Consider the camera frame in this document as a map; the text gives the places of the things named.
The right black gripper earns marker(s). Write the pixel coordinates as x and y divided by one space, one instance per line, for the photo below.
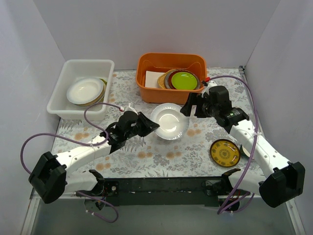
198 105

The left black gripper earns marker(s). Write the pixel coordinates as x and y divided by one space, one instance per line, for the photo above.
141 125

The small white paper plate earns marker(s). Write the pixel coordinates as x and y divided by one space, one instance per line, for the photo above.
172 123

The white watermelon pattern plate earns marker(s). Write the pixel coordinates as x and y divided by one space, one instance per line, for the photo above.
104 95

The yellow brown ornate plate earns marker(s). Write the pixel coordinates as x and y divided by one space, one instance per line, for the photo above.
225 153

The large white paper plate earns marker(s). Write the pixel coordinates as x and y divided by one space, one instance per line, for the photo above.
71 92

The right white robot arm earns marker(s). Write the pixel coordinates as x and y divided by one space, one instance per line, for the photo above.
259 151

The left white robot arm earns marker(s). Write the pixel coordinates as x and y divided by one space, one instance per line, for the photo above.
75 161

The orange plastic bin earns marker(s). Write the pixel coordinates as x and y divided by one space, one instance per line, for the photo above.
163 62

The white plastic bin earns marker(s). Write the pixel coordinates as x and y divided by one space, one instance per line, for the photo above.
72 71

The dark red plate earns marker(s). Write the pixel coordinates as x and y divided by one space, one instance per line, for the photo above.
198 86

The lime green round plate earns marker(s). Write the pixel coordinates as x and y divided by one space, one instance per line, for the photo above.
184 81

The floral pattern table mat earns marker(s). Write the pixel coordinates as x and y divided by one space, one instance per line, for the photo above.
152 156

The grey speckled plate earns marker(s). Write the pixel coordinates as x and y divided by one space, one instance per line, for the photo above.
166 79

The small woven bamboo tray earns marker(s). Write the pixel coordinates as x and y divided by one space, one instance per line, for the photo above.
160 81

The white paper sheet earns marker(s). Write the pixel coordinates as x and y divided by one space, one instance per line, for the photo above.
151 79

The white bowl teal rim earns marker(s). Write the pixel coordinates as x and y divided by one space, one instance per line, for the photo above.
244 153

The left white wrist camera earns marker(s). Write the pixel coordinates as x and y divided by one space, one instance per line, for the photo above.
130 107

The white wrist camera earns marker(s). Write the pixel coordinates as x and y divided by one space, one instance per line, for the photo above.
207 84
130 107

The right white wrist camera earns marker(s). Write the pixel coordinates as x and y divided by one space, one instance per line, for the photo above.
207 84

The black aluminium base frame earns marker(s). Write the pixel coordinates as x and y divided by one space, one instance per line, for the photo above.
163 191

